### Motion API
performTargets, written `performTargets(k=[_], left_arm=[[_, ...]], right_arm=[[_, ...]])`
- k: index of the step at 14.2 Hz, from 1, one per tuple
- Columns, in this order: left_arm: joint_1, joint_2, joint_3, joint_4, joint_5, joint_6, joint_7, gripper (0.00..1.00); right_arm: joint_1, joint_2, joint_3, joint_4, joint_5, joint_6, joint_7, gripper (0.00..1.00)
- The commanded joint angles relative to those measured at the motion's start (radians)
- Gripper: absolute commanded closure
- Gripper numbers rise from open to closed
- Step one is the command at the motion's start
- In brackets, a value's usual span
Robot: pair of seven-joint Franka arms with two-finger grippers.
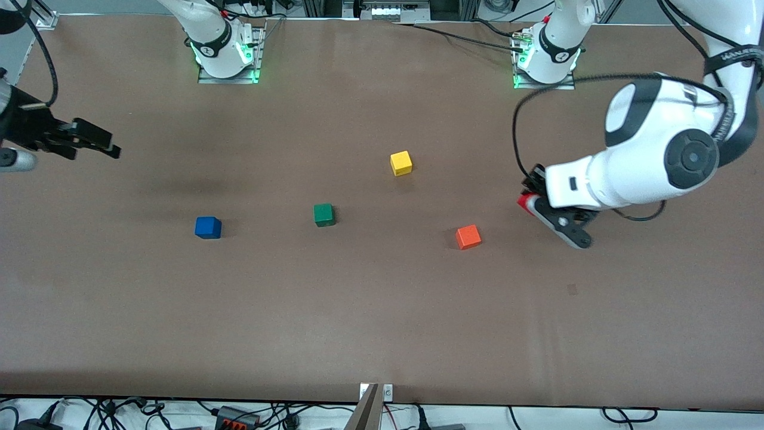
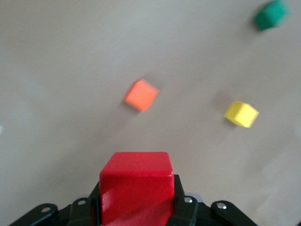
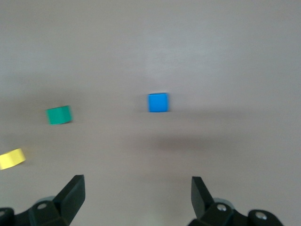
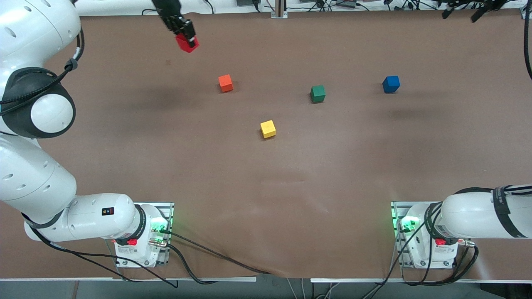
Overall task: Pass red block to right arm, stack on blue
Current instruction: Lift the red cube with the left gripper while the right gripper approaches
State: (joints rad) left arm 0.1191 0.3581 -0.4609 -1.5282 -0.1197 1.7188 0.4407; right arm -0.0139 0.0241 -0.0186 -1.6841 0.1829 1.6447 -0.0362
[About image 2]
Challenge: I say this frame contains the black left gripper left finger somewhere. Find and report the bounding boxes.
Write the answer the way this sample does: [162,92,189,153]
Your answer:
[8,182,102,226]

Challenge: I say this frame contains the green wooden block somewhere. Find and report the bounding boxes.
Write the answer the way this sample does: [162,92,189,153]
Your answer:
[253,0,291,32]

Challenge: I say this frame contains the yellow wooden block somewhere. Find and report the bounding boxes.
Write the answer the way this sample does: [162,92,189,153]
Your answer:
[223,101,260,129]

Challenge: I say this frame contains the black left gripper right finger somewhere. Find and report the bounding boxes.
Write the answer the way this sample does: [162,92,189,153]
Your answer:
[168,174,257,226]

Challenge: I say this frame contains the orange wooden block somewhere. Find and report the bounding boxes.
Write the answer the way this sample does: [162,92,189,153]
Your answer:
[124,79,160,113]

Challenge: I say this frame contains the red wooden block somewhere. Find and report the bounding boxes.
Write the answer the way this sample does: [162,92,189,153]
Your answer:
[99,152,175,226]

